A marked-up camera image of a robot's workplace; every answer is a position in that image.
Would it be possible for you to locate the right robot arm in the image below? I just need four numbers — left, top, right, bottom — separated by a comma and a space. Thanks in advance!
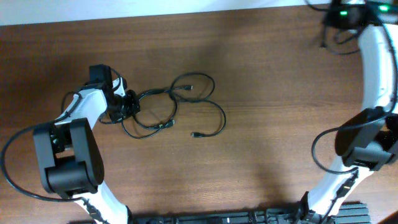
266, 1, 397, 223

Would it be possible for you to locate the black cable small plug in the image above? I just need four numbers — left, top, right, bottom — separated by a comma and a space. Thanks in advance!
168, 72, 227, 138

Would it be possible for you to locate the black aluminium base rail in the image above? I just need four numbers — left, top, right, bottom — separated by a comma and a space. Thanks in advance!
127, 203, 371, 224

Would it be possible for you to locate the black cable thick plug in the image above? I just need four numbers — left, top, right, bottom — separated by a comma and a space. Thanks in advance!
121, 88, 178, 139

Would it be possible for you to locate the left camera cable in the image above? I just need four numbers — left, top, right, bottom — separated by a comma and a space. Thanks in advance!
0, 67, 123, 203

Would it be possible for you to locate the black cable silver plug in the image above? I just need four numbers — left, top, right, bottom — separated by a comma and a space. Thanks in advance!
320, 26, 361, 55

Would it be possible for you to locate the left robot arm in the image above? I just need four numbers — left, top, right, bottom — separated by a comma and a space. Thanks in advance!
33, 64, 140, 223

